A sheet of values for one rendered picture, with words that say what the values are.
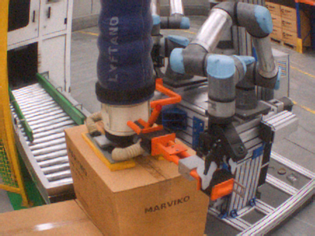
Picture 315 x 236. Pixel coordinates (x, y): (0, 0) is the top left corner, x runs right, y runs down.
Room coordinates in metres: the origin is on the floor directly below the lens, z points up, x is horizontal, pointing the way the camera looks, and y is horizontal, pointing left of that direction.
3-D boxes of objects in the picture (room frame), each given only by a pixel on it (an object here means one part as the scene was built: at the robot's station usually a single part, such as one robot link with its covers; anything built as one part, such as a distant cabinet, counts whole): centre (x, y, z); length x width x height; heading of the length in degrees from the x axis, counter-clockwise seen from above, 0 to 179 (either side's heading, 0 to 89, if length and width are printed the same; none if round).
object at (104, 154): (1.44, 0.20, 0.97); 0.34 x 0.10 x 0.05; 28
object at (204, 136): (0.98, -0.16, 1.22); 0.09 x 0.08 x 0.12; 28
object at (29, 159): (2.63, 1.21, 0.50); 2.31 x 0.05 x 0.19; 32
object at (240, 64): (1.08, -0.19, 1.37); 0.11 x 0.11 x 0.08; 62
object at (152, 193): (1.49, 0.11, 0.74); 0.60 x 0.40 x 0.40; 28
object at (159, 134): (1.27, 0.00, 1.07); 0.10 x 0.08 x 0.06; 118
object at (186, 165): (1.08, -0.10, 1.07); 0.07 x 0.07 x 0.04; 28
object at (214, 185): (0.96, -0.16, 1.07); 0.08 x 0.07 x 0.05; 28
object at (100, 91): (1.49, 0.12, 1.19); 0.23 x 0.23 x 0.04
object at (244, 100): (1.70, -0.39, 1.09); 0.15 x 0.15 x 0.10
